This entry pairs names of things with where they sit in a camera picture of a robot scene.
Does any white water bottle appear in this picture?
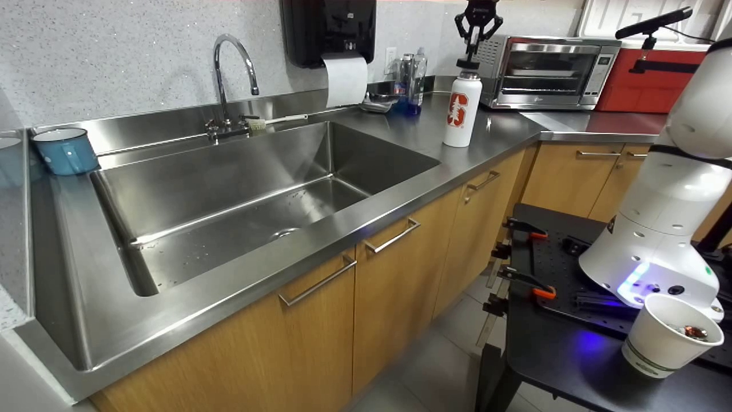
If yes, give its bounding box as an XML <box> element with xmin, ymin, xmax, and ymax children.
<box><xmin>444</xmin><ymin>74</ymin><xmax>483</xmax><ymax>146</ymax></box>

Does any stainless steel sink basin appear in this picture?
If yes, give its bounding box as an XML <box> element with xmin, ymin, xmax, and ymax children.
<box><xmin>93</xmin><ymin>121</ymin><xmax>436</xmax><ymax>296</ymax></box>

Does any cabinet door handle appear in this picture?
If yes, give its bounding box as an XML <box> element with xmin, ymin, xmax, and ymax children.
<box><xmin>364</xmin><ymin>218</ymin><xmax>421</xmax><ymax>255</ymax></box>
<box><xmin>277</xmin><ymin>256</ymin><xmax>356</xmax><ymax>309</ymax></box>
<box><xmin>461</xmin><ymin>169</ymin><xmax>501</xmax><ymax>205</ymax></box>

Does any black camera on stand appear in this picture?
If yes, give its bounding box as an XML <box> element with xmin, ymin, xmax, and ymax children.
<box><xmin>614</xmin><ymin>7</ymin><xmax>692</xmax><ymax>50</ymax></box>

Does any orange handled clamp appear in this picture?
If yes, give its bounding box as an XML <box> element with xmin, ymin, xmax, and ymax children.
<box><xmin>503</xmin><ymin>218</ymin><xmax>549</xmax><ymax>242</ymax></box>
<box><xmin>498</xmin><ymin>265</ymin><xmax>558</xmax><ymax>302</ymax></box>

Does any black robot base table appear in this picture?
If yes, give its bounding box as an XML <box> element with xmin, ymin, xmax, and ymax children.
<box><xmin>476</xmin><ymin>205</ymin><xmax>732</xmax><ymax>412</ymax></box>

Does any black paper towel dispenser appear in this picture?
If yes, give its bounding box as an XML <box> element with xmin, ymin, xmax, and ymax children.
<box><xmin>279</xmin><ymin>0</ymin><xmax>377</xmax><ymax>70</ymax></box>

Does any white paper cup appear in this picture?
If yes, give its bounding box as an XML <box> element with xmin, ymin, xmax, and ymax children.
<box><xmin>622</xmin><ymin>296</ymin><xmax>725</xmax><ymax>381</ymax></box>

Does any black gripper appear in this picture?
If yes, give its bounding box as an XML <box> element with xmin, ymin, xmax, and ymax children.
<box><xmin>454</xmin><ymin>0</ymin><xmax>503</xmax><ymax>63</ymax></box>

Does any white paper towel sheet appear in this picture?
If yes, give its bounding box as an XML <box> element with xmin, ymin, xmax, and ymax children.
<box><xmin>325</xmin><ymin>58</ymin><xmax>367</xmax><ymax>107</ymax></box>

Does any chrome sink faucet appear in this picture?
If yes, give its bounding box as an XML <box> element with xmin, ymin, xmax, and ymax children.
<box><xmin>204</xmin><ymin>33</ymin><xmax>263</xmax><ymax>146</ymax></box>

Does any blue cup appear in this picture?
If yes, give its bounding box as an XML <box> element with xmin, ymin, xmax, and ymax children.
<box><xmin>31</xmin><ymin>126</ymin><xmax>97</xmax><ymax>177</ymax></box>

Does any silver metal bowl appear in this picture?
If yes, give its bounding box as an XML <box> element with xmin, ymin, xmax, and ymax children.
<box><xmin>361</xmin><ymin>83</ymin><xmax>397</xmax><ymax>114</ymax></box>

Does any silver toaster oven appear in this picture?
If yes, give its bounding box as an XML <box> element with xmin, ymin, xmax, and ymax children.
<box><xmin>478</xmin><ymin>35</ymin><xmax>620</xmax><ymax>111</ymax></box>

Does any blue glass container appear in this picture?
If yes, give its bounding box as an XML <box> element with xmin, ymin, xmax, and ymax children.
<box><xmin>392</xmin><ymin>50</ymin><xmax>428</xmax><ymax>120</ymax></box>

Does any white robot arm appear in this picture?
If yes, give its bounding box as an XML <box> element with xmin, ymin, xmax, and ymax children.
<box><xmin>579</xmin><ymin>24</ymin><xmax>732</xmax><ymax>324</ymax></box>

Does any red cabinet box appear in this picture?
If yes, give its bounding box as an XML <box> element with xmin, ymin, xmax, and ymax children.
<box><xmin>596</xmin><ymin>49</ymin><xmax>705</xmax><ymax>114</ymax></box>

